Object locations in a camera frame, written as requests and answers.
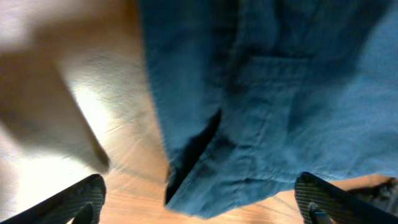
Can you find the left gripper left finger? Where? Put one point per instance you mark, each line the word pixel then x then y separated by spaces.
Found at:
pixel 82 202

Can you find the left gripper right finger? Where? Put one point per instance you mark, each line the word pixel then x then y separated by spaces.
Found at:
pixel 322 202

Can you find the dark blue garment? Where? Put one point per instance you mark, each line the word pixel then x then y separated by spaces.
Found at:
pixel 251 93

